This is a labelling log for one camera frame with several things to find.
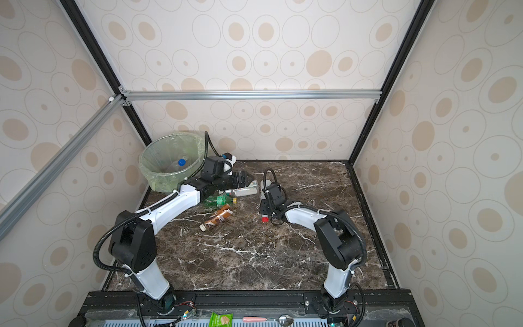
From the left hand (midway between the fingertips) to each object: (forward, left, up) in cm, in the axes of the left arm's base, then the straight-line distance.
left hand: (253, 177), depth 84 cm
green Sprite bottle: (0, +17, -17) cm, 24 cm away
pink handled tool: (-47, -2, -20) cm, 51 cm away
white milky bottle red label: (-10, -5, -17) cm, 20 cm away
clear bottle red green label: (+7, +2, -18) cm, 19 cm away
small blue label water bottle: (+10, +37, -4) cm, 38 cm away
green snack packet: (-48, +9, -19) cm, 52 cm away
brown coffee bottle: (-8, +14, -16) cm, 23 cm away
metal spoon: (-47, -13, -22) cm, 54 cm away
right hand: (-2, -8, -17) cm, 19 cm away
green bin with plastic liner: (+11, +42, +3) cm, 44 cm away
